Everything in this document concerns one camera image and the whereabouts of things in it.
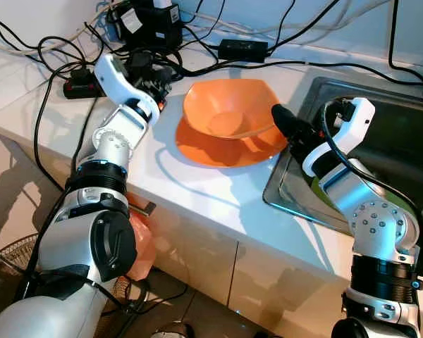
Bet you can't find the white kitchen cabinet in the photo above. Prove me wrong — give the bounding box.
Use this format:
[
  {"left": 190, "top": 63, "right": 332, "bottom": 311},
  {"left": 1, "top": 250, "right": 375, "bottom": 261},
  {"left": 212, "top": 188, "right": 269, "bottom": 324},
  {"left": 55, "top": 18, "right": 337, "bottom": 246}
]
[{"left": 120, "top": 190, "right": 423, "bottom": 338}]

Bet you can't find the orange plastic bowl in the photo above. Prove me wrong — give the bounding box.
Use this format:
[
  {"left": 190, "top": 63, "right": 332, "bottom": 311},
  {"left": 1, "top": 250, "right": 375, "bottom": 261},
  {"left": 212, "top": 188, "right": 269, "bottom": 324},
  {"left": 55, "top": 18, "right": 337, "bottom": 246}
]
[{"left": 182, "top": 77, "right": 281, "bottom": 140}]

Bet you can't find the black power brick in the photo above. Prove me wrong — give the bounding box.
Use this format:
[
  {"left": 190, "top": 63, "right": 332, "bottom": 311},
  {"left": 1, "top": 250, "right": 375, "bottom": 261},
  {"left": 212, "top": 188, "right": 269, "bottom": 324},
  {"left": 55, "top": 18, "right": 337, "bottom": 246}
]
[{"left": 219, "top": 39, "right": 269, "bottom": 63}]

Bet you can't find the black battery charger box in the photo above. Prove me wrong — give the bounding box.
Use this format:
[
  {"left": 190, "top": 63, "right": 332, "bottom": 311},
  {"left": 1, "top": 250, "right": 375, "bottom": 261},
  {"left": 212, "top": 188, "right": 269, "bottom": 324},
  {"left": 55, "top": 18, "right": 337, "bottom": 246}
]
[{"left": 113, "top": 0, "right": 184, "bottom": 50}]

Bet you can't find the orange plastic bag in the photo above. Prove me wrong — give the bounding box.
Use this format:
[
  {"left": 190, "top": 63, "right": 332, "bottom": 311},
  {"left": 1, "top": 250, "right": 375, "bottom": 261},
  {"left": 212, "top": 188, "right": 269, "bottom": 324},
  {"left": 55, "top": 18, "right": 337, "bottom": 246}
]
[{"left": 123, "top": 194, "right": 158, "bottom": 282}]

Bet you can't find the black power strip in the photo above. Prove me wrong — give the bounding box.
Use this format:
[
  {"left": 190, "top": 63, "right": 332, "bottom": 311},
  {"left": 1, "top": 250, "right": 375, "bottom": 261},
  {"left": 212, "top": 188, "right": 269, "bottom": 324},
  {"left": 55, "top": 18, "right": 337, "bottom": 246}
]
[{"left": 62, "top": 62, "right": 131, "bottom": 99}]

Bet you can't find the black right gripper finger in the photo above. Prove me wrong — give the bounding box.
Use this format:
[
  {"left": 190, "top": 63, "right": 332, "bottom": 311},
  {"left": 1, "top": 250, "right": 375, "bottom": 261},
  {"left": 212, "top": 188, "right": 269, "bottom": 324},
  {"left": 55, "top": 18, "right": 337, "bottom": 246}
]
[{"left": 270, "top": 104, "right": 308, "bottom": 141}]

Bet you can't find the orange plastic plate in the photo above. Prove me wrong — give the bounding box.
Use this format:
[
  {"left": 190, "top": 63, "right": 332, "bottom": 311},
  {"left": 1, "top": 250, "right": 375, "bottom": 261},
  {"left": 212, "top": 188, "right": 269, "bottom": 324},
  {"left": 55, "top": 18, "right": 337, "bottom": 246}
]
[{"left": 175, "top": 116, "right": 290, "bottom": 168}]

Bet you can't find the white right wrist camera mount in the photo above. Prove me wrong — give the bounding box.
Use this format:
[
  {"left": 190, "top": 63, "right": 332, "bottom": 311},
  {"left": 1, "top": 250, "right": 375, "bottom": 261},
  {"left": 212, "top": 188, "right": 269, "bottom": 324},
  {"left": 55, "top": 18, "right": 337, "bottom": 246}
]
[{"left": 301, "top": 97, "right": 376, "bottom": 178}]

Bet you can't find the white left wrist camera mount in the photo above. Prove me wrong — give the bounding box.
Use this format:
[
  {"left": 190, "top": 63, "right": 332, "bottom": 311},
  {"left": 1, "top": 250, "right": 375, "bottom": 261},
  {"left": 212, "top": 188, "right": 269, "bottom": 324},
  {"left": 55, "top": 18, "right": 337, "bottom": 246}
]
[{"left": 94, "top": 54, "right": 161, "bottom": 127}]

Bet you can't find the stainless steel sink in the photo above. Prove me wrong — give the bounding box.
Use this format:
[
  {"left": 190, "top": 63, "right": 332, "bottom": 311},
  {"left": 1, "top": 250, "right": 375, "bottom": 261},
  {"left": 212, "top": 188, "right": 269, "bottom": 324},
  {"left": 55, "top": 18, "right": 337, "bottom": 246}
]
[{"left": 263, "top": 75, "right": 423, "bottom": 249}]

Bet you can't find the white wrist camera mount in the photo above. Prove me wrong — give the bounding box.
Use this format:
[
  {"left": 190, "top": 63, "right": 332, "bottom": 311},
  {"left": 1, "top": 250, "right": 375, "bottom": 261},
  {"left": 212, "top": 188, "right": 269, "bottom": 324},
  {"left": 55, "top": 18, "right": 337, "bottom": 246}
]
[
  {"left": 94, "top": 54, "right": 161, "bottom": 127},
  {"left": 301, "top": 97, "right": 376, "bottom": 178}
]

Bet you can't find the black power cable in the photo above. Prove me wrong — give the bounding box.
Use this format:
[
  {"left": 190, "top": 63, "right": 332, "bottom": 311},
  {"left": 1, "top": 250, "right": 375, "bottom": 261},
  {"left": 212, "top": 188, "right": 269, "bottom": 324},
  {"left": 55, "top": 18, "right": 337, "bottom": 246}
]
[{"left": 388, "top": 0, "right": 423, "bottom": 75}]

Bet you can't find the short metal cabinet handle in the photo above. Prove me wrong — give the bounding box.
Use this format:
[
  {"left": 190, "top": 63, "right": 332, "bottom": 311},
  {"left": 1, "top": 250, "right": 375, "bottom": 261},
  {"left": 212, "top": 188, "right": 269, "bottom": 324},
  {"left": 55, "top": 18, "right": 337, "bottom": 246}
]
[{"left": 130, "top": 199, "right": 157, "bottom": 216}]

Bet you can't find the wire fan grille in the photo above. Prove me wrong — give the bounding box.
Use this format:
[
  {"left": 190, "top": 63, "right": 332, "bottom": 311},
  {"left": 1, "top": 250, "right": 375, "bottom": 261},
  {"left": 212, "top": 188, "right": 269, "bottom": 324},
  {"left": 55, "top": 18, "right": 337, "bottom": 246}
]
[{"left": 0, "top": 234, "right": 40, "bottom": 325}]

